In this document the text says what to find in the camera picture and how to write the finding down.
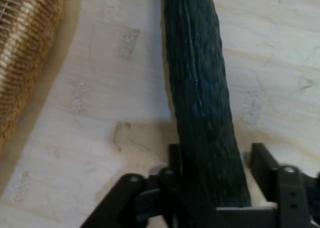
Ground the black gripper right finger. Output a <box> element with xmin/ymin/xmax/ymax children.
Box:
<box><xmin>250</xmin><ymin>142</ymin><xmax>320</xmax><ymax>228</ymax></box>

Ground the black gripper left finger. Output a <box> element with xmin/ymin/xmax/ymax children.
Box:
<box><xmin>79</xmin><ymin>143</ymin><xmax>226</xmax><ymax>228</ymax></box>

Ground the dark green cucumber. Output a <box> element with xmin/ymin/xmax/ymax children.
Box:
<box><xmin>160</xmin><ymin>0</ymin><xmax>252</xmax><ymax>209</ymax></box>

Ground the woven wicker basket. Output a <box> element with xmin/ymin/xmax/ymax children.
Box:
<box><xmin>0</xmin><ymin>0</ymin><xmax>74</xmax><ymax>150</ymax></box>

